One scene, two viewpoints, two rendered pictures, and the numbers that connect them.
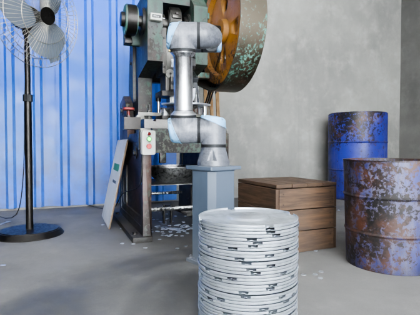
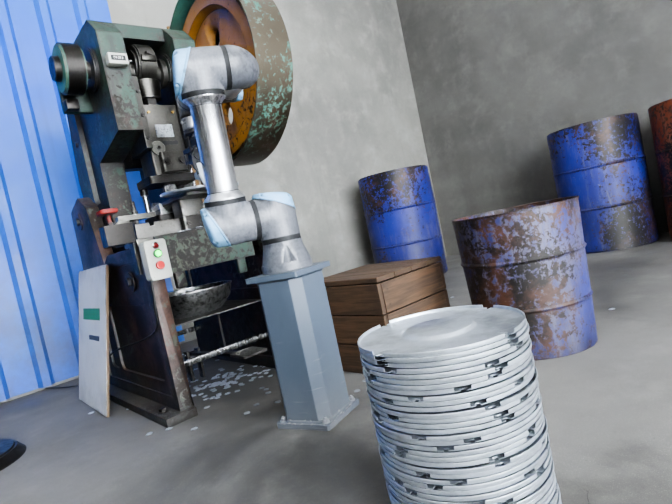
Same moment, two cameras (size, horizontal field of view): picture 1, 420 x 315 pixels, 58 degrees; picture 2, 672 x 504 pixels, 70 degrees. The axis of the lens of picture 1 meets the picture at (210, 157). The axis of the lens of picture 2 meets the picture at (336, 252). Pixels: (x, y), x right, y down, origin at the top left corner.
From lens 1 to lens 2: 0.47 m
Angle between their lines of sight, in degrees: 19
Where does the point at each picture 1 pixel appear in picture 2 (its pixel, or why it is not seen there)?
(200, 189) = (280, 310)
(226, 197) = (322, 313)
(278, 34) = not seen: hidden behind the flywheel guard
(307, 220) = not seen: hidden behind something
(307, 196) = (414, 283)
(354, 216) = (493, 293)
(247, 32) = (268, 69)
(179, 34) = (197, 67)
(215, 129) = (283, 211)
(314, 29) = (315, 74)
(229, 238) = (455, 372)
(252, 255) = (497, 389)
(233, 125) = not seen: hidden behind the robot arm
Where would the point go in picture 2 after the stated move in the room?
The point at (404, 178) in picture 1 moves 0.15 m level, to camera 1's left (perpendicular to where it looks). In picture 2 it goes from (549, 227) to (510, 237)
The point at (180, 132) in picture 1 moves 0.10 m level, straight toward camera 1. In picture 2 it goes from (229, 227) to (237, 223)
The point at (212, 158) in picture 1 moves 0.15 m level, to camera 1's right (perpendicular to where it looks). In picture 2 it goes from (287, 258) to (336, 247)
